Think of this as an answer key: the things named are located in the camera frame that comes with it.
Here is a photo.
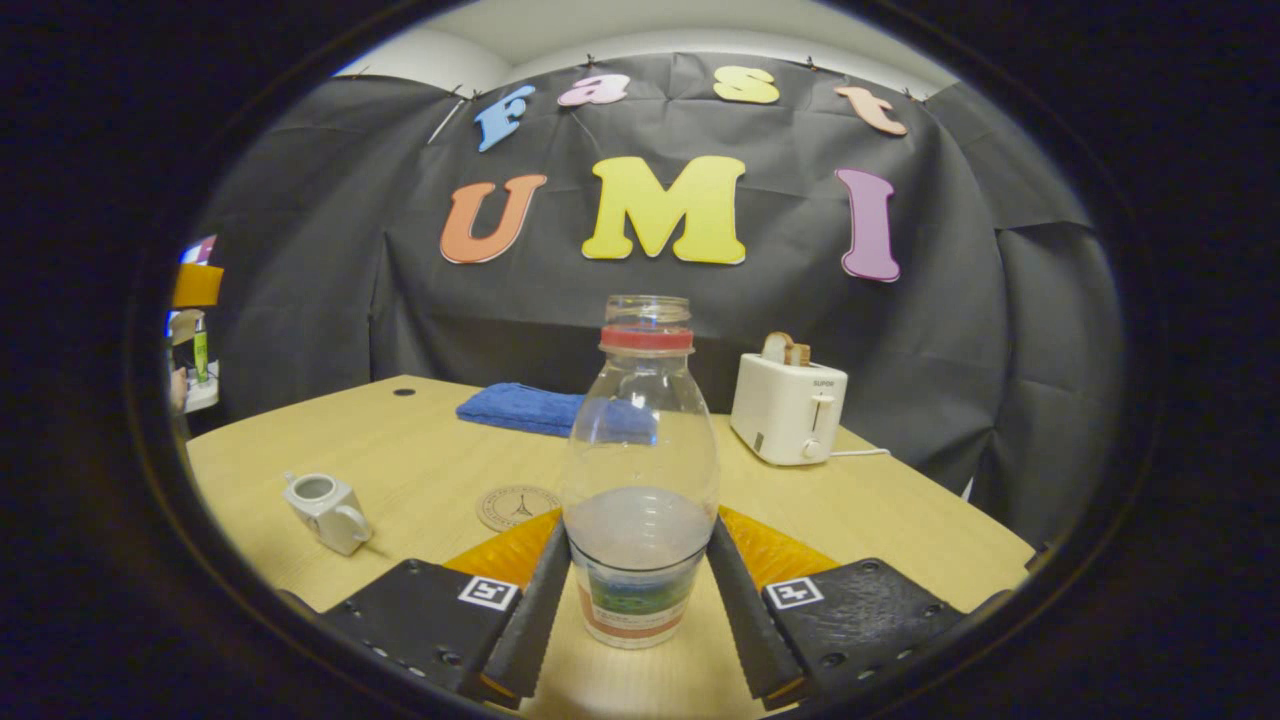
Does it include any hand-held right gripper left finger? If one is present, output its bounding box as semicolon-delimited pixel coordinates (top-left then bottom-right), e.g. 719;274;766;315
318;508;573;711

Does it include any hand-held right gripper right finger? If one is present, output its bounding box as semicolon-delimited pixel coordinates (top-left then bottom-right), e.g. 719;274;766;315
706;506;969;713

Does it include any round wooden coaster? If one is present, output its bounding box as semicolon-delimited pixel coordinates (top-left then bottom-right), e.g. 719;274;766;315
476;485;563;533

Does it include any clear plastic water bottle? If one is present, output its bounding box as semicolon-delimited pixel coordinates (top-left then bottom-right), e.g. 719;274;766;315
560;295;721;651

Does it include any white floral teacup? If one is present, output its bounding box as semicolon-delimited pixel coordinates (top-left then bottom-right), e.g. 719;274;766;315
282;472;373;557

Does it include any black backdrop cloth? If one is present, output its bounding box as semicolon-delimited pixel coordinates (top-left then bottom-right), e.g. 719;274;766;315
185;52;1129;549

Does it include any blue folded towel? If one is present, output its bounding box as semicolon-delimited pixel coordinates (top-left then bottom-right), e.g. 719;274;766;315
456;383;658;443

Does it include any white toaster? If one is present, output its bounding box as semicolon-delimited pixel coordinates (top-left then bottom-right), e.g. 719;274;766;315
730;352;849;467

